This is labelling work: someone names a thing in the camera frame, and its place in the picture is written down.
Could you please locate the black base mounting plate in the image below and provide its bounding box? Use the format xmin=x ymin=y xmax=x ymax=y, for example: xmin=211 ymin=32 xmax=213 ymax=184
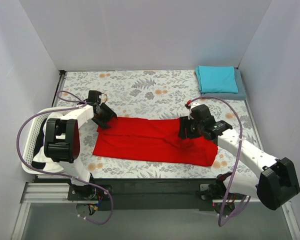
xmin=67 ymin=178 xmax=225 ymax=211

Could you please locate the aluminium frame rail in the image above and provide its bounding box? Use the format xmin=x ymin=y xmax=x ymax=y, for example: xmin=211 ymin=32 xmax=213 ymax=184
xmin=21 ymin=181 xmax=73 ymax=204

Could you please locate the folded grey-blue t shirt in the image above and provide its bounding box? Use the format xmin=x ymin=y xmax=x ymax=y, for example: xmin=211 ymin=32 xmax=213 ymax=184
xmin=201 ymin=69 xmax=247 ymax=101

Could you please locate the folded turquoise t shirt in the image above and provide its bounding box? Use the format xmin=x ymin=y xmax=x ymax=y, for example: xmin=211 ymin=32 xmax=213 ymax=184
xmin=195 ymin=65 xmax=238 ymax=94

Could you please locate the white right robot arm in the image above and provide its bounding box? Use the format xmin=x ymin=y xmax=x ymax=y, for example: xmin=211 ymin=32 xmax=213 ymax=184
xmin=179 ymin=116 xmax=300 ymax=210

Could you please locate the black garment in basket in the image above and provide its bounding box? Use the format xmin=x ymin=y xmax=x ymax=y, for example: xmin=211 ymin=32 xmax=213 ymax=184
xmin=31 ymin=118 xmax=47 ymax=170

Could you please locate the white plastic laundry basket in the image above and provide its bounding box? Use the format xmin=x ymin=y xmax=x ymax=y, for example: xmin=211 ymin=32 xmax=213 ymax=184
xmin=21 ymin=107 xmax=71 ymax=175

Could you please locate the floral patterned table cloth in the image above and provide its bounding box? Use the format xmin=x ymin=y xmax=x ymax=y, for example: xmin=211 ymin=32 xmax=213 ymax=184
xmin=54 ymin=70 xmax=253 ymax=179

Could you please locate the white t shirt in basket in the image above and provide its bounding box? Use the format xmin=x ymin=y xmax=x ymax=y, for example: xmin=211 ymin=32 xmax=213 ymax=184
xmin=34 ymin=112 xmax=64 ymax=173

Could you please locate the red t shirt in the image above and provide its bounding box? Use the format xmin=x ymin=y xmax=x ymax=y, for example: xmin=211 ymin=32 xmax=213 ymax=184
xmin=93 ymin=117 xmax=218 ymax=167

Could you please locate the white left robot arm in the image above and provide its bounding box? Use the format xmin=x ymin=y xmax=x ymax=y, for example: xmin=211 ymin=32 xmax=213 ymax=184
xmin=43 ymin=103 xmax=118 ymax=200

